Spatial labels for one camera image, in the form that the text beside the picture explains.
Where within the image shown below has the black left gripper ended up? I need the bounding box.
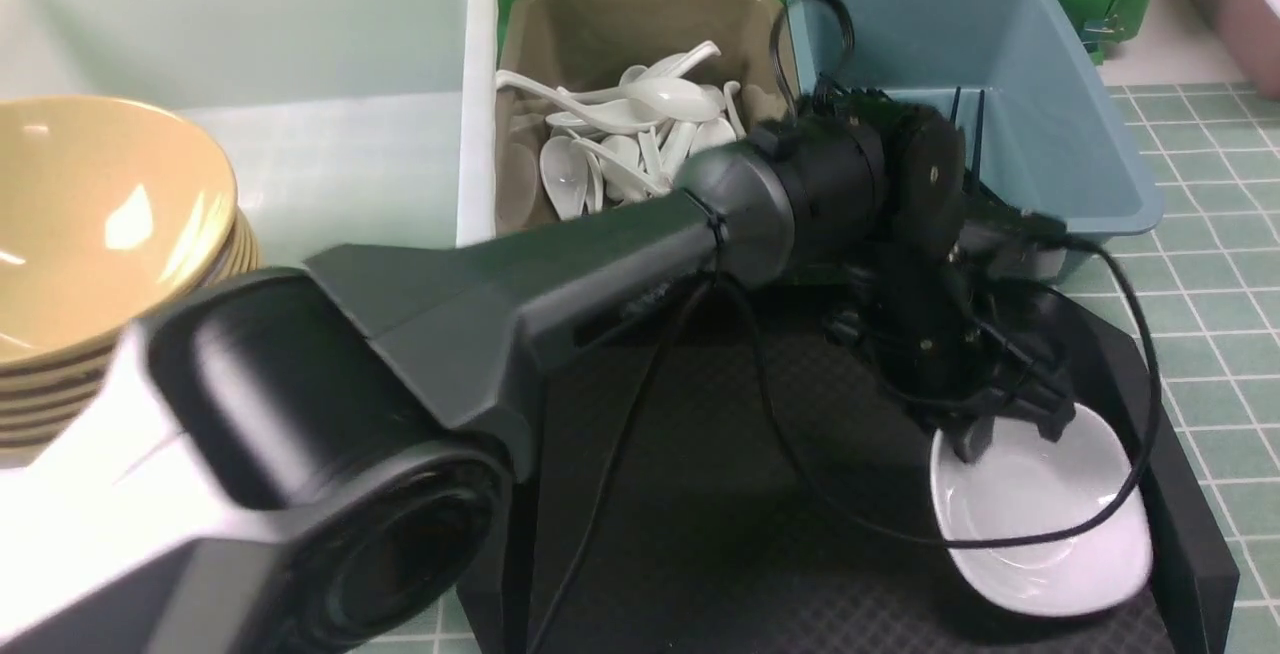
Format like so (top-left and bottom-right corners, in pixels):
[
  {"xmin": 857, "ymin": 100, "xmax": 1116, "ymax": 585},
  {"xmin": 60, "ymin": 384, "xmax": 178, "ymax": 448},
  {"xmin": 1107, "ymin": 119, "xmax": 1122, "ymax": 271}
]
[{"xmin": 826, "ymin": 235, "xmax": 1075, "ymax": 465}]

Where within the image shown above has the white square sauce dish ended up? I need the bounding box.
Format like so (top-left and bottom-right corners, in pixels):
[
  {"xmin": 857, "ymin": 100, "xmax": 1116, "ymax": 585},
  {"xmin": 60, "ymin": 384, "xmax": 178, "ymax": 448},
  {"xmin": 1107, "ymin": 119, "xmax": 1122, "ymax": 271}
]
[{"xmin": 929, "ymin": 404, "xmax": 1155, "ymax": 618}]

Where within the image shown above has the white ceramic soup spoon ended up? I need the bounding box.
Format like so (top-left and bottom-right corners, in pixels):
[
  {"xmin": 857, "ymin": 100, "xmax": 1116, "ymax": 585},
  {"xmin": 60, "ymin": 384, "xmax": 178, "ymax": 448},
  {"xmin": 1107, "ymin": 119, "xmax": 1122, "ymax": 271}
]
[{"xmin": 571, "ymin": 138, "xmax": 671, "ymax": 197}]

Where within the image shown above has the yellow noodle bowl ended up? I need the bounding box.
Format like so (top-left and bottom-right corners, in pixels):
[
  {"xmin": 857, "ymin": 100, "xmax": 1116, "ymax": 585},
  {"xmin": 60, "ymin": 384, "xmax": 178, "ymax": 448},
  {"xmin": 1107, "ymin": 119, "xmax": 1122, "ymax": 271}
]
[{"xmin": 1, "ymin": 95, "xmax": 237, "ymax": 367}]

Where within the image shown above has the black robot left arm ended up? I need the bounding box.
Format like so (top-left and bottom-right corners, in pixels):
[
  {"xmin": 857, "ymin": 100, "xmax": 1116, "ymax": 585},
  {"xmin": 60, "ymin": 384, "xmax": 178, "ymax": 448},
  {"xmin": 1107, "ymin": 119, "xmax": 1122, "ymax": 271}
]
[{"xmin": 3, "ymin": 92, "xmax": 1074, "ymax": 653}]

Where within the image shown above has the white spoon bowl front left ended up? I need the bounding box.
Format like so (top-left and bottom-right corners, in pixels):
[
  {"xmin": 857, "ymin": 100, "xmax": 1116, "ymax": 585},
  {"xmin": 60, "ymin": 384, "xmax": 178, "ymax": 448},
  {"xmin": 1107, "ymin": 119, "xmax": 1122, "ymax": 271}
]
[{"xmin": 539, "ymin": 136, "xmax": 590, "ymax": 221}]

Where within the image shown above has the green tiled table mat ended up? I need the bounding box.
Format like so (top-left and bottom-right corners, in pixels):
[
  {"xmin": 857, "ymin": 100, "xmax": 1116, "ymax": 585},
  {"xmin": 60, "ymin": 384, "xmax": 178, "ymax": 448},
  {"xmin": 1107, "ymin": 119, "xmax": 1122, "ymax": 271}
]
[{"xmin": 349, "ymin": 84, "xmax": 1280, "ymax": 654}]

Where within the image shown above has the black plastic serving tray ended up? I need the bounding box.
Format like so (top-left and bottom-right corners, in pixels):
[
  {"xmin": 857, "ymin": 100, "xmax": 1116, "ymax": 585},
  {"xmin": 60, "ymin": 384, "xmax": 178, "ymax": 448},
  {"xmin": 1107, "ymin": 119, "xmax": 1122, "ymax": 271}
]
[{"xmin": 460, "ymin": 280, "xmax": 1240, "ymax": 653}]

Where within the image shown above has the blue plastic chopstick bin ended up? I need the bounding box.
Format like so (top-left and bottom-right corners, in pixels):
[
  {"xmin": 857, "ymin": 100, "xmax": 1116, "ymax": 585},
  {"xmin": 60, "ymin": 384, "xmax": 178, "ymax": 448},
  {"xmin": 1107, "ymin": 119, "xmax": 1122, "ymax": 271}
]
[{"xmin": 774, "ymin": 0, "xmax": 1164, "ymax": 244}]

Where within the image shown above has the white spoon top of pile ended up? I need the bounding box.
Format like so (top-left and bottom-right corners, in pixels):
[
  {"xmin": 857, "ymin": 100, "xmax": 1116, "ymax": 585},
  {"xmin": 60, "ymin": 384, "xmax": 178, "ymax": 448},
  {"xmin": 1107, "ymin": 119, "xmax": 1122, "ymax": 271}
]
[{"xmin": 556, "ymin": 77, "xmax": 721, "ymax": 124}]

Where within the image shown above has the taupe plastic spoon bin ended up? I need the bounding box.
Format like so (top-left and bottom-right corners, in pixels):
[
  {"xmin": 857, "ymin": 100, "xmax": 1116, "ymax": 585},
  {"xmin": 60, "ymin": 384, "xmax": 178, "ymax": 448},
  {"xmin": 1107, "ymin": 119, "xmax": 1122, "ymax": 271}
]
[{"xmin": 494, "ymin": 0, "xmax": 797, "ymax": 235}]

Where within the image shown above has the large white plastic tub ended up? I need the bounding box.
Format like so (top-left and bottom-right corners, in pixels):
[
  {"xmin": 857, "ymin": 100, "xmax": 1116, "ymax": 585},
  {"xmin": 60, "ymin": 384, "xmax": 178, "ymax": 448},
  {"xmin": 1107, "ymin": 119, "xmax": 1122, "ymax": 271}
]
[{"xmin": 3, "ymin": 0, "xmax": 498, "ymax": 265}]

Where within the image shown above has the stack of yellow bowls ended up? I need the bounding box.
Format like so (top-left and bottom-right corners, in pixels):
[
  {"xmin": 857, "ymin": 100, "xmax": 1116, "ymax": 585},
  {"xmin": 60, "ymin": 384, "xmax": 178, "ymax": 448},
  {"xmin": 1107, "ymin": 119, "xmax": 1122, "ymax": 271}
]
[{"xmin": 0, "ymin": 209, "xmax": 262, "ymax": 470}]

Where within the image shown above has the black cable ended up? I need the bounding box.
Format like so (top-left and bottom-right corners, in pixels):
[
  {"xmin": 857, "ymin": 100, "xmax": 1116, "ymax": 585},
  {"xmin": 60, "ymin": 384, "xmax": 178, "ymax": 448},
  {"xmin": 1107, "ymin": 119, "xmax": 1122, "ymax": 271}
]
[{"xmin": 525, "ymin": 0, "xmax": 1164, "ymax": 654}]

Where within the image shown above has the white spoon long handle left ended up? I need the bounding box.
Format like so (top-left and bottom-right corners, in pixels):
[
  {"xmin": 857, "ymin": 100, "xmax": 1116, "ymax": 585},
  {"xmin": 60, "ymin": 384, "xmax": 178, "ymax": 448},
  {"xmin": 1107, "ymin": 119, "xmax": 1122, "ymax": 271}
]
[{"xmin": 495, "ymin": 70, "xmax": 664, "ymax": 134}]

